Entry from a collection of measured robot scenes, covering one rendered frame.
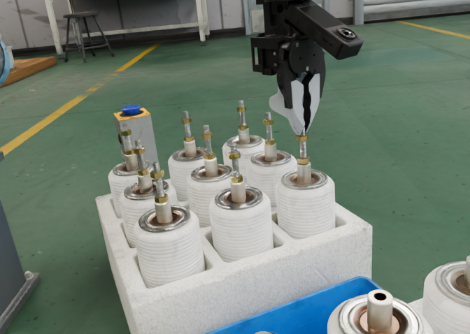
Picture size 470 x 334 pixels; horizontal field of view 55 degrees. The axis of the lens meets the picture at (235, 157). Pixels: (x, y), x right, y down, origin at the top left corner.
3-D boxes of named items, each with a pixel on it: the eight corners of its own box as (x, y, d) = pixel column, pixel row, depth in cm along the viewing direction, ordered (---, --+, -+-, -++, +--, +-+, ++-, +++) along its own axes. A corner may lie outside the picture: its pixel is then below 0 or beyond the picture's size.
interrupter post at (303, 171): (308, 177, 75) (307, 159, 73) (314, 183, 72) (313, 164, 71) (294, 180, 74) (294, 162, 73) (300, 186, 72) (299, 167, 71)
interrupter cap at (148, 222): (143, 212, 69) (142, 207, 68) (191, 206, 69) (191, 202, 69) (135, 237, 62) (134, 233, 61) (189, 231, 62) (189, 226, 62)
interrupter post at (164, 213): (157, 218, 66) (154, 198, 65) (173, 216, 66) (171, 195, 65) (156, 226, 64) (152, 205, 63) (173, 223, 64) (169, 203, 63)
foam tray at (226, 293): (153, 408, 65) (131, 307, 58) (110, 270, 99) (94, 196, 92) (371, 315, 78) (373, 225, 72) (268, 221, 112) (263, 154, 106)
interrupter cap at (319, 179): (315, 169, 78) (315, 165, 77) (336, 186, 71) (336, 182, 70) (274, 177, 76) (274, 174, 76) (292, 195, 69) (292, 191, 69)
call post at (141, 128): (143, 246, 107) (118, 121, 96) (136, 233, 113) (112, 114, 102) (171, 237, 109) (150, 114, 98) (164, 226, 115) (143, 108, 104)
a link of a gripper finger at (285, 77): (297, 103, 69) (296, 45, 66) (306, 105, 68) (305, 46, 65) (275, 109, 66) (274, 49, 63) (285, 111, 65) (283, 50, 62)
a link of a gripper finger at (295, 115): (278, 129, 74) (276, 73, 70) (305, 135, 69) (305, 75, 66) (264, 133, 72) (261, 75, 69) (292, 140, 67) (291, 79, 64)
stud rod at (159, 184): (161, 209, 65) (152, 161, 62) (168, 209, 65) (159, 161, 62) (159, 212, 64) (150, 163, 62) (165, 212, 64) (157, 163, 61)
